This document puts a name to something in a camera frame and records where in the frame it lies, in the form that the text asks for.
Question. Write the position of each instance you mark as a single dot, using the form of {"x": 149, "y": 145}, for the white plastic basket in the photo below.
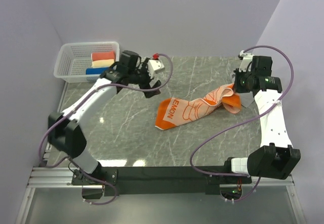
{"x": 75, "y": 58}

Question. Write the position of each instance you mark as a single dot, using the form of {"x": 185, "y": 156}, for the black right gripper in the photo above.
{"x": 238, "y": 74}

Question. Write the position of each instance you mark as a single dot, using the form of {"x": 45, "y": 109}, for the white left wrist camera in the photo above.
{"x": 155, "y": 66}

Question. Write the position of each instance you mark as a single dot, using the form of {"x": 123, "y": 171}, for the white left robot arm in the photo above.
{"x": 65, "y": 128}

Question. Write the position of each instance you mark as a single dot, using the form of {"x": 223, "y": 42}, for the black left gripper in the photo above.
{"x": 147, "y": 85}

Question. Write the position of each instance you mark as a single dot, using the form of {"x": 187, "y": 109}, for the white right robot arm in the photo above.
{"x": 276, "y": 157}

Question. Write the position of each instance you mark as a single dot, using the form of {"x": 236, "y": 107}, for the cream rolled towel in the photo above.
{"x": 103, "y": 63}

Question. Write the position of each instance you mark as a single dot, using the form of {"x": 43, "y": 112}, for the grey towel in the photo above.
{"x": 246, "y": 100}

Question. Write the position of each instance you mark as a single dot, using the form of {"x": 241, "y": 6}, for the blue rolled towel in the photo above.
{"x": 96, "y": 71}

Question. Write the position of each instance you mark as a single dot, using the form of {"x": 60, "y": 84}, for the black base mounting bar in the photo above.
{"x": 166, "y": 180}

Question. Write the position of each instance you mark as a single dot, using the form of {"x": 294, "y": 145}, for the orange cartoon towel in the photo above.
{"x": 174, "y": 112}

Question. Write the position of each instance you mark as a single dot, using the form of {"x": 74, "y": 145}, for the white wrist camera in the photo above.
{"x": 155, "y": 66}
{"x": 246, "y": 59}

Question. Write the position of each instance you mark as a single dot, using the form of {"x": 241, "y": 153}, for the red rolled towel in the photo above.
{"x": 103, "y": 56}

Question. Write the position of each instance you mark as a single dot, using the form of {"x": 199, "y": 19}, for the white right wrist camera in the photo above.
{"x": 246, "y": 59}

